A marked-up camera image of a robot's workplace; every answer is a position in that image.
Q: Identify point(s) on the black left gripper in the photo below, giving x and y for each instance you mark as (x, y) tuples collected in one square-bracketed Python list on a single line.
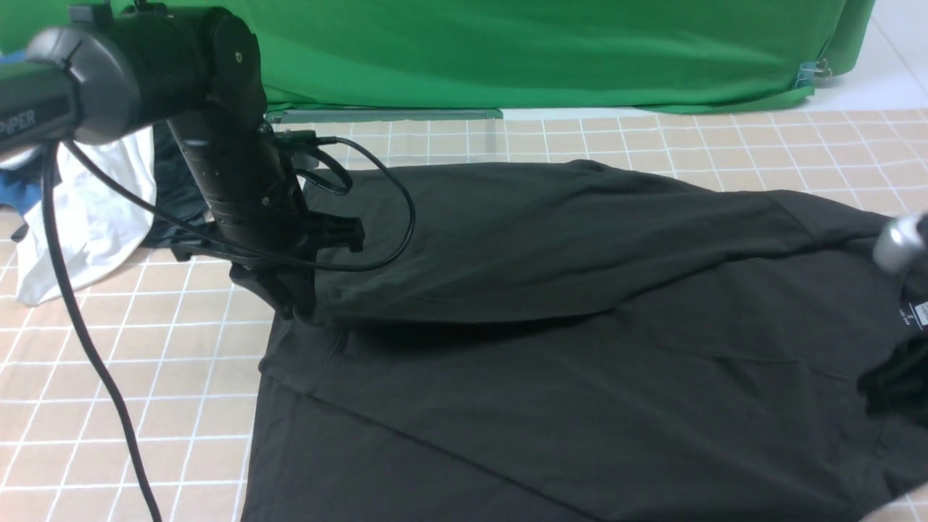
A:
[(260, 224)]

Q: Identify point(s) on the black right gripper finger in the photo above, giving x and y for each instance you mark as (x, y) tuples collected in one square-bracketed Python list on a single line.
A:
[(897, 388)]

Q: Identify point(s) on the dark gray long-sleeved shirt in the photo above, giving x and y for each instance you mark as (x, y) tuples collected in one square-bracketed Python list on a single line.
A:
[(576, 342)]

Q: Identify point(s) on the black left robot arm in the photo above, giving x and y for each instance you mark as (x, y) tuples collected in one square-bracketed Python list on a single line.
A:
[(103, 76)]

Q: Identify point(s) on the white shirt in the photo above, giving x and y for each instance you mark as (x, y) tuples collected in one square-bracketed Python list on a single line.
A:
[(98, 229)]

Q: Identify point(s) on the blue shirt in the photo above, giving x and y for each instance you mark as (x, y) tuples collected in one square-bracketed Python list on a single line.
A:
[(21, 179)]

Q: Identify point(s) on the beige grid tablecloth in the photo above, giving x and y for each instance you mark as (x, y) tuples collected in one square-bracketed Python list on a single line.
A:
[(183, 344)]

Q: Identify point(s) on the dark gray crumpled garment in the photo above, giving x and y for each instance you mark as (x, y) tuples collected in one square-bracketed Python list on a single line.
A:
[(177, 192)]

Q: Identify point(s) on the green backdrop cloth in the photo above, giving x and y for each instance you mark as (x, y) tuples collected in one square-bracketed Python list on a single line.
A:
[(673, 57)]

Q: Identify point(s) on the blue binder clip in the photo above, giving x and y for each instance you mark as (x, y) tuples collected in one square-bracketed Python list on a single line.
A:
[(810, 73)]

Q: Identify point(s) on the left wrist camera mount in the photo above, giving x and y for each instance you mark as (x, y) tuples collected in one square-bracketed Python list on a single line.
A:
[(303, 152)]

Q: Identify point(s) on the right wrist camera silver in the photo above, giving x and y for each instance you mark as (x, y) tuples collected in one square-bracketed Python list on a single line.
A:
[(902, 242)]

